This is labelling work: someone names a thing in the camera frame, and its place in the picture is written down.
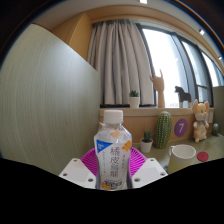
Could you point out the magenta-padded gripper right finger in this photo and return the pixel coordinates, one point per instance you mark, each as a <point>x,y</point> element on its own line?
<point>148,170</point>

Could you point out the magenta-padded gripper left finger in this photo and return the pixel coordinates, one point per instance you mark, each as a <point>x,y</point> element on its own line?
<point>78,171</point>

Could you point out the clear drink bottle white cap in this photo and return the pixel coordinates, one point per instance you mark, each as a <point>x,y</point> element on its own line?
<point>113,153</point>

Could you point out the small plant in white pot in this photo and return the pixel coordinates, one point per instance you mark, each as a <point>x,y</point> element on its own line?
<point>146,146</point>

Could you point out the white and yellow cup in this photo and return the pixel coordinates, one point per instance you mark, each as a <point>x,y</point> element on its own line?
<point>181,158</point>

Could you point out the tall green cactus figure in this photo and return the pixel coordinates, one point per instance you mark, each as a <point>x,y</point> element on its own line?
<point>163,130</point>

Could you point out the pink horse figure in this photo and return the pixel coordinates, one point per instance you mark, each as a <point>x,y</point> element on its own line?
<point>101,126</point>

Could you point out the round purple number sign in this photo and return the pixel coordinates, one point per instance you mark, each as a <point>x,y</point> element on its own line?
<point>181,127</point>

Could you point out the flat round red coaster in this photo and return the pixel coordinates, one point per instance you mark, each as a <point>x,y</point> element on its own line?
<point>202,156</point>

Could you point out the potted plant in white planter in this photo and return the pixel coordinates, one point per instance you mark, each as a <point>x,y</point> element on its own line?
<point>134,101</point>

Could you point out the beige plush mouse toy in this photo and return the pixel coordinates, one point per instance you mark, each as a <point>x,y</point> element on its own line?
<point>200,122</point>

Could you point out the grey-green desk partition panel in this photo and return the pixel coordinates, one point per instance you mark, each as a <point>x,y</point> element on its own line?
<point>219,105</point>
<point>50,100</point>

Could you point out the small round green cactus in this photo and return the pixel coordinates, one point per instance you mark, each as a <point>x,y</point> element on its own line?
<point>215,129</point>

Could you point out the dark horse figure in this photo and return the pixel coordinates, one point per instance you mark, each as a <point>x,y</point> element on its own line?
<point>182,96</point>

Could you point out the grey curtain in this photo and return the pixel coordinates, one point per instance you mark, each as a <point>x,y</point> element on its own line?
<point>118,63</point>

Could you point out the dark-framed window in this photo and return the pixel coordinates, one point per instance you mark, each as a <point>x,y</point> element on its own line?
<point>163,60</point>

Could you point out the ceiling lights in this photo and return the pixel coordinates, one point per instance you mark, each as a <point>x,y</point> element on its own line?
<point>143,1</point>

